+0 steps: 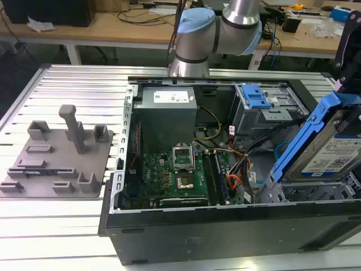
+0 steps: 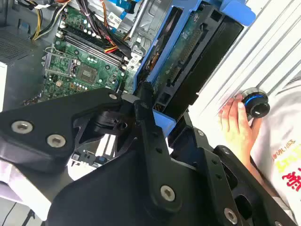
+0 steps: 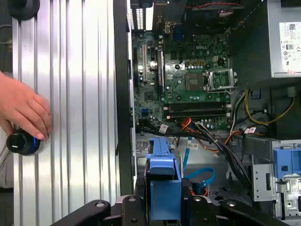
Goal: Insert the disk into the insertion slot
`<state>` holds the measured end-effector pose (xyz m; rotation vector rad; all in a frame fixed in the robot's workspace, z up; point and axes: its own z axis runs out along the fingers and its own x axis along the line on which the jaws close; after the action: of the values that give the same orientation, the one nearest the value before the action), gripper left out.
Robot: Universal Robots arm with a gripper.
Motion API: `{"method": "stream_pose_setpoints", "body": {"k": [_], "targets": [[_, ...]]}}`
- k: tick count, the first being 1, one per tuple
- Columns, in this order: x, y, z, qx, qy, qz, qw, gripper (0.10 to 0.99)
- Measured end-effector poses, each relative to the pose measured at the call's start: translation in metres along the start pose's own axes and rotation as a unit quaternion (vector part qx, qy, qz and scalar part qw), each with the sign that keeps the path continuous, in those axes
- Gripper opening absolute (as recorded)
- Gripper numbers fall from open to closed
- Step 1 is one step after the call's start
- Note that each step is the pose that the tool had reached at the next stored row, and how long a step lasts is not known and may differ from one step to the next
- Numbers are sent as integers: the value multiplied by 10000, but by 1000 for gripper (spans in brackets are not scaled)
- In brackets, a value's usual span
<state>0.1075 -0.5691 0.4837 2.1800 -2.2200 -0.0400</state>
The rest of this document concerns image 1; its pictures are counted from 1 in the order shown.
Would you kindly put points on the black box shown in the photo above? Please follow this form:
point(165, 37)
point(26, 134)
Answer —
point(48, 11)

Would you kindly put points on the green motherboard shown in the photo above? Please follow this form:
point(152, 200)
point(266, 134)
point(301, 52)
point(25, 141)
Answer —
point(158, 175)

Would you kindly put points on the wooden desk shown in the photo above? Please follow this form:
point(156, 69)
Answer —
point(112, 31)

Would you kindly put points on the CPU socket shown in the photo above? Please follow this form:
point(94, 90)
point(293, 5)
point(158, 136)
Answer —
point(185, 183)

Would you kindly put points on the black PC case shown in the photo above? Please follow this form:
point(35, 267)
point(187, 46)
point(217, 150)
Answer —
point(225, 240)

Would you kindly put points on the silver disk bay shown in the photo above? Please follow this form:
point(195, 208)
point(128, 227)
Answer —
point(310, 193)

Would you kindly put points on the blue cardboard box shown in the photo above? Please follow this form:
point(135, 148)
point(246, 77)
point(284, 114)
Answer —
point(341, 14)

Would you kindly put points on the yellow tape roll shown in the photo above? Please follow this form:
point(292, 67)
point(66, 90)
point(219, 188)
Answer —
point(298, 6)

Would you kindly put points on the silver drive cage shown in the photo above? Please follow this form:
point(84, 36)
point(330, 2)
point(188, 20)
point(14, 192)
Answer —
point(253, 121)

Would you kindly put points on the hard disk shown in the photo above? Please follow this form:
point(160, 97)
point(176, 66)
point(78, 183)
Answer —
point(324, 152)

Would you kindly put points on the black graphics card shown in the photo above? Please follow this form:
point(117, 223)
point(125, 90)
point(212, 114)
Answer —
point(183, 201)

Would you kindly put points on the small black device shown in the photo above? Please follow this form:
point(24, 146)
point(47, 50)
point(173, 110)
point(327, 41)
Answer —
point(290, 24)

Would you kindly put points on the blue drive cage latch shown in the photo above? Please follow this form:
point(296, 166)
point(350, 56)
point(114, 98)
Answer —
point(255, 97)

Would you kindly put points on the RAM stick on rack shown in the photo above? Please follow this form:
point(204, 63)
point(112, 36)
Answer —
point(42, 171)

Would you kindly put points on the clear plastic bag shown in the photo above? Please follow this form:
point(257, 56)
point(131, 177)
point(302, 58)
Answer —
point(327, 28)

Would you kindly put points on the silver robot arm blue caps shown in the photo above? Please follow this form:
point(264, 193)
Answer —
point(197, 42)

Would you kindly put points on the black RAM stick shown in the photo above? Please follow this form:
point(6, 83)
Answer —
point(209, 178)

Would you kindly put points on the white crumpled plastic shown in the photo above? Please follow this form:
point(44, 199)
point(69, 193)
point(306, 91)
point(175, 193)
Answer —
point(39, 25)

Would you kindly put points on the grey power supply unit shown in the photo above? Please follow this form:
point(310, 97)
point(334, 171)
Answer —
point(163, 121)

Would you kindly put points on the grey parts rack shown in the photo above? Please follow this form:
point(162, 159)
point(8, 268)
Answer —
point(56, 169)

